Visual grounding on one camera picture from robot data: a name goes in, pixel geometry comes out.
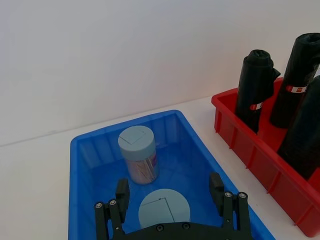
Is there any blue plastic bin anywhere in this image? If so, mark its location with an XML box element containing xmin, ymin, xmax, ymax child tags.
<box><xmin>67</xmin><ymin>109</ymin><xmax>276</xmax><ymax>240</ymax></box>

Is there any red plastic bin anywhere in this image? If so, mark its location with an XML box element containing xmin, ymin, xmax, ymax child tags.
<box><xmin>211</xmin><ymin>76</ymin><xmax>320</xmax><ymax>238</ymax></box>

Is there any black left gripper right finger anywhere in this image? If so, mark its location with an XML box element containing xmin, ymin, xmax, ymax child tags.
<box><xmin>208</xmin><ymin>172</ymin><xmax>253</xmax><ymax>235</ymax></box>

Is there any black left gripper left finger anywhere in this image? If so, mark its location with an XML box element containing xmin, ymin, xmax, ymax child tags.
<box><xmin>94</xmin><ymin>178</ymin><xmax>131</xmax><ymax>240</ymax></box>

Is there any toothpick jar with grey lid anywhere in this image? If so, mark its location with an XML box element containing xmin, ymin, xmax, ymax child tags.
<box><xmin>138</xmin><ymin>188</ymin><xmax>192</xmax><ymax>230</ymax></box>
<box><xmin>117</xmin><ymin>125</ymin><xmax>160</xmax><ymax>185</ymax></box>

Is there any black garbage bag roll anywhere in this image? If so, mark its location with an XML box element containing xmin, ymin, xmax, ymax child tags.
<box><xmin>277</xmin><ymin>75</ymin><xmax>320</xmax><ymax>180</ymax></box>
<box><xmin>268</xmin><ymin>32</ymin><xmax>320</xmax><ymax>130</ymax></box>
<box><xmin>235</xmin><ymin>49</ymin><xmax>282</xmax><ymax>133</ymax></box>

